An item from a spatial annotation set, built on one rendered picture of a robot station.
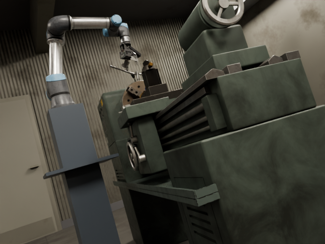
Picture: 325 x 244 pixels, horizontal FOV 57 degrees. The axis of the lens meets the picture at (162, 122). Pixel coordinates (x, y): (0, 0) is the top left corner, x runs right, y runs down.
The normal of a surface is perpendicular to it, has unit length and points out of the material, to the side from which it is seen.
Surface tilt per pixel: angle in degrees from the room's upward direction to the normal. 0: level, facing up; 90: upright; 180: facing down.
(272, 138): 90
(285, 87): 90
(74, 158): 90
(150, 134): 90
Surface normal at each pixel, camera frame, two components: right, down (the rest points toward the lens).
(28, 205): 0.39, -0.21
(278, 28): -0.87, 0.22
